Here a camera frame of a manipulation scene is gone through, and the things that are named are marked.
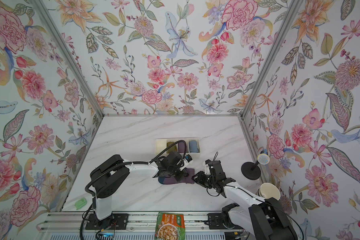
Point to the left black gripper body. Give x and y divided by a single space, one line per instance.
176 172

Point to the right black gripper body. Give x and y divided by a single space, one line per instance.
206 180

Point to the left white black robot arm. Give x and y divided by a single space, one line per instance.
110 175

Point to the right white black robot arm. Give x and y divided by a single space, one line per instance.
260 217

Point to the olive green rolled sock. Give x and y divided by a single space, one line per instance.
171 145

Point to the purple rolled sock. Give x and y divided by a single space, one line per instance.
182 147

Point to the blue rolled sock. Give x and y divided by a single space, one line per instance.
193 146

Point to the white divided organizer tray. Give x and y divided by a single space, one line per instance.
161 144

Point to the black stand with round lamp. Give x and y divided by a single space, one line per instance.
251 170

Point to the beige paper cup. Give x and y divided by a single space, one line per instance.
268 190

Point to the green snack bag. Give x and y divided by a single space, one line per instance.
170 226

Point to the small green object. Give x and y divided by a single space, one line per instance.
79 204

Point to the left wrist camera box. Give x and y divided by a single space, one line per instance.
187 160

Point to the aluminium mounting rail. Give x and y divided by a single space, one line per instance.
138 222

